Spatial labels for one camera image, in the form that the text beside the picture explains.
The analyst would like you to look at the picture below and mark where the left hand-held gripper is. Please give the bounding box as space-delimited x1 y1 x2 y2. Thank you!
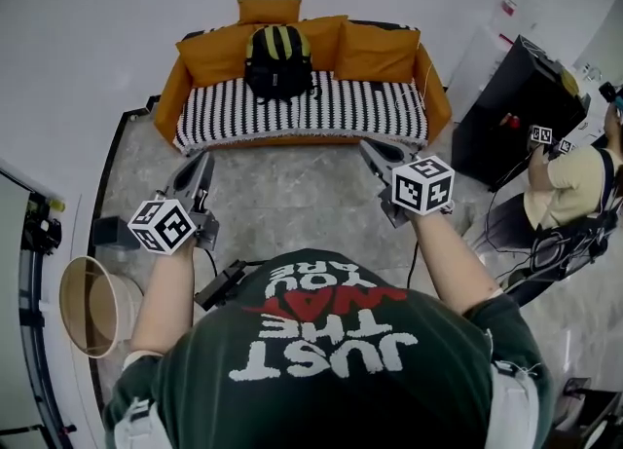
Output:
127 152 220 257

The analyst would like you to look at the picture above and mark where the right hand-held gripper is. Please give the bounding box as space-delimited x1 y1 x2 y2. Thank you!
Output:
358 139 457 230

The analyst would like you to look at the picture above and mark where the black and yellow backpack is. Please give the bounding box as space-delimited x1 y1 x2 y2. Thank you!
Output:
242 24 323 106

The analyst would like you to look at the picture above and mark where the person's left forearm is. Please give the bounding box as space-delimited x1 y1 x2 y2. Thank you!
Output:
128 241 197 356

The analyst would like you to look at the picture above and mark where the person's right forearm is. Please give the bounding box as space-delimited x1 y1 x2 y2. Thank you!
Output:
412 207 503 319

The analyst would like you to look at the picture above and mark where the black white striped blanket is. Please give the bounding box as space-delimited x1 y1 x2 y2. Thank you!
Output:
173 21 432 157

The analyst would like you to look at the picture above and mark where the orange sofa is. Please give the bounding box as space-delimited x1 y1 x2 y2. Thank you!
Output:
154 18 454 151

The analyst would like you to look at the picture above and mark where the small black box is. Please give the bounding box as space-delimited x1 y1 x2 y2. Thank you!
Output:
92 215 141 249

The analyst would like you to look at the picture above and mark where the large orange cushion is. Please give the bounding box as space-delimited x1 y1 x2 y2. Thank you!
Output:
334 19 422 85
175 25 255 91
295 14 350 74

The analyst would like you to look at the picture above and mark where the black power adapter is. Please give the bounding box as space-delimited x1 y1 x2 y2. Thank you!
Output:
194 258 255 313

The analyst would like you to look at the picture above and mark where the black cabinet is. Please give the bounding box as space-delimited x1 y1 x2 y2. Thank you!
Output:
451 34 593 193

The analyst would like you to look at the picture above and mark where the black clamp device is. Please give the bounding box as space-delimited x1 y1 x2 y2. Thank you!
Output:
19 188 65 256

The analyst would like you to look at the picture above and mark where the round wooden basket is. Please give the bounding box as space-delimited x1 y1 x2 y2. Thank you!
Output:
58 255 145 358

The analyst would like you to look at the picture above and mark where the small orange cushion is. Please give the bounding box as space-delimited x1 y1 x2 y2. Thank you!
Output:
237 0 304 26

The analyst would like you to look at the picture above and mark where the white box red label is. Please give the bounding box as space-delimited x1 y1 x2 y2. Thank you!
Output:
485 0 542 52

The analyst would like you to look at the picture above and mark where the dark green printed shirt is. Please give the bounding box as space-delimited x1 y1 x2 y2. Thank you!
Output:
101 247 556 449

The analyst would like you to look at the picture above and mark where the black metal stand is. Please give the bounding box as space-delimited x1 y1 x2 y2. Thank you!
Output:
553 377 623 449

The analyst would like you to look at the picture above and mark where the black cable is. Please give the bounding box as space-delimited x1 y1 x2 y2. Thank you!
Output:
405 231 421 288

